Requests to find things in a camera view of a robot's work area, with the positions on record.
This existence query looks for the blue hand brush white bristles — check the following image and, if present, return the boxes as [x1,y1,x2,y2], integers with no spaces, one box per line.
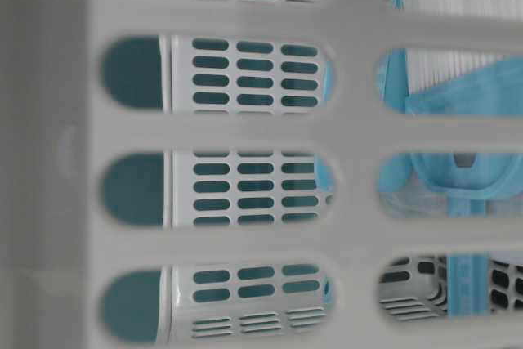
[376,0,522,318]

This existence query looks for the white plastic shopping basket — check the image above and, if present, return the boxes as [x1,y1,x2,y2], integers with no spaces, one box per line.
[1,0,522,348]

